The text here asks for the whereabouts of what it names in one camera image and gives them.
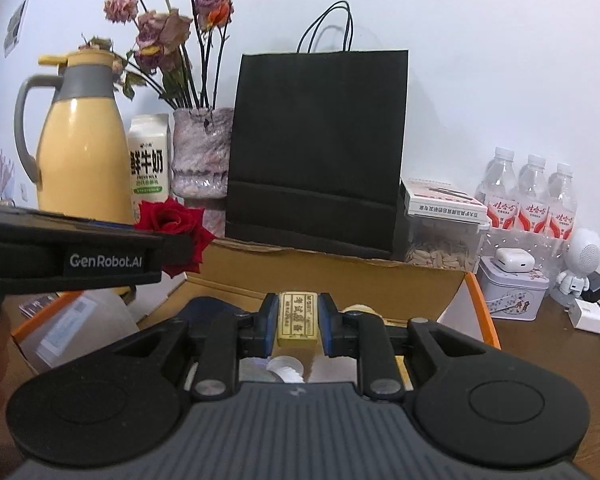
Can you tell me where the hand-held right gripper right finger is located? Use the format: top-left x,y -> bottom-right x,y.
316,292 -> 486,402

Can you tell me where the white earbuds case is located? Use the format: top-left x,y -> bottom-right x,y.
495,247 -> 535,273

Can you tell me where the red rose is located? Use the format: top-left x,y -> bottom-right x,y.
132,197 -> 217,280

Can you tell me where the clear plastic bottle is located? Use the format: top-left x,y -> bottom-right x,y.
19,287 -> 141,376

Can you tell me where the white tin box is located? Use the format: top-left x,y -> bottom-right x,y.
476,255 -> 550,322

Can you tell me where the white charger adapter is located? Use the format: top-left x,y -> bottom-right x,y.
567,298 -> 600,333

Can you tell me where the black paper bag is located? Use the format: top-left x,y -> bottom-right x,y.
224,1 -> 410,261

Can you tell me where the white milk carton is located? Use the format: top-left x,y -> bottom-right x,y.
127,114 -> 173,223

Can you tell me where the flat white box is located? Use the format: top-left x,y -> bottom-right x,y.
399,177 -> 491,221

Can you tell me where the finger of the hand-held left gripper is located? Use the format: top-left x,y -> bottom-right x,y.
161,234 -> 195,282

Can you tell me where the gold bar shaped block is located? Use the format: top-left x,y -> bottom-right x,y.
276,290 -> 320,347

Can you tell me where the purple wall sticker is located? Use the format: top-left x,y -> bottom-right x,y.
0,132 -> 18,196

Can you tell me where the yellow thermos jug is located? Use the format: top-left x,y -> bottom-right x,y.
14,50 -> 137,297

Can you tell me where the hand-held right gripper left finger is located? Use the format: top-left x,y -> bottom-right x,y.
107,292 -> 280,402

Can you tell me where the dark navy pouch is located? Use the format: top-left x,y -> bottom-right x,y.
177,296 -> 243,333

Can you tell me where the clear container of seeds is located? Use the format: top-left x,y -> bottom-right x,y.
404,212 -> 483,273

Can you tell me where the red label water bottle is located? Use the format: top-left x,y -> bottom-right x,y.
475,146 -> 518,231
515,154 -> 551,236
545,161 -> 578,241

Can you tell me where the dried rose bouquet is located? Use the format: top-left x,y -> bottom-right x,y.
80,0 -> 236,111

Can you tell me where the wall picture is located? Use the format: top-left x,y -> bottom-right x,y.
5,0 -> 32,51

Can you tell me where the purple white vase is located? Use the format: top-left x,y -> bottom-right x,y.
172,106 -> 235,241

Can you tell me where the dark flat booklet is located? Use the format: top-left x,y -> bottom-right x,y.
19,294 -> 56,318

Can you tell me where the red orange cardboard box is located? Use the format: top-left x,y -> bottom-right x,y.
11,237 -> 501,386

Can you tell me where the cream round roll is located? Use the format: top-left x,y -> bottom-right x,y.
341,302 -> 385,322

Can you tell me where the white robot figurine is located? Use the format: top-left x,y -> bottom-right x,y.
555,228 -> 600,307

